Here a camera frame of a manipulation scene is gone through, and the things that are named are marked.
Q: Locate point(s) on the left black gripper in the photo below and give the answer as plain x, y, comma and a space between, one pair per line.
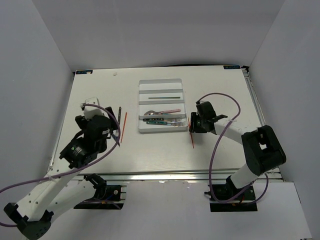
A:
83, 122

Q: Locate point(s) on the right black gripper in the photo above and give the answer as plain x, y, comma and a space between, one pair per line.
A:
193, 127

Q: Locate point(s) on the orange chopstick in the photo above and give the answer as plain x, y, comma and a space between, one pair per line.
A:
191, 136
123, 127

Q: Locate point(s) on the teal handled fork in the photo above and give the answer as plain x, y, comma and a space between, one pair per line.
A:
177, 119
167, 123

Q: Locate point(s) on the dark handled table knife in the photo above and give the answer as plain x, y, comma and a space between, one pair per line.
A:
119, 123

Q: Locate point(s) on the green chopstick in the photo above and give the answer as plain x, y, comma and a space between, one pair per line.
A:
165, 97

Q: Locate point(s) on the pink handled spoon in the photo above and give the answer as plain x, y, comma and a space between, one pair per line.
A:
166, 111

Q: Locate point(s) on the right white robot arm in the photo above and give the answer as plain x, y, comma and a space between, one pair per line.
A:
262, 149

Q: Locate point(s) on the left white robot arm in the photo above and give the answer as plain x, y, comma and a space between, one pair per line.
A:
34, 214

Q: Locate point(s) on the white four-compartment cutlery tray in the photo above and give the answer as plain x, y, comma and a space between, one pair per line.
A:
161, 88

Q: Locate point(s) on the left blue corner label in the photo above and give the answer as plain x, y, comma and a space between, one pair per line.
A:
84, 72

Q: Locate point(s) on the blue corner label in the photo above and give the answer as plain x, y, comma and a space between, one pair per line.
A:
231, 67
84, 72

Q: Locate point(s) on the right blue corner label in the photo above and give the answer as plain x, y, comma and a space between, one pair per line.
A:
231, 67

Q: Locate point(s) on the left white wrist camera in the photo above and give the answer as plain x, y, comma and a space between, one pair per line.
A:
91, 111

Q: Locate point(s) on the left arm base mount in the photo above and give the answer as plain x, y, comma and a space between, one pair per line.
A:
106, 196

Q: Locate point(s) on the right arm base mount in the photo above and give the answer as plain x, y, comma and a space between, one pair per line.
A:
224, 192

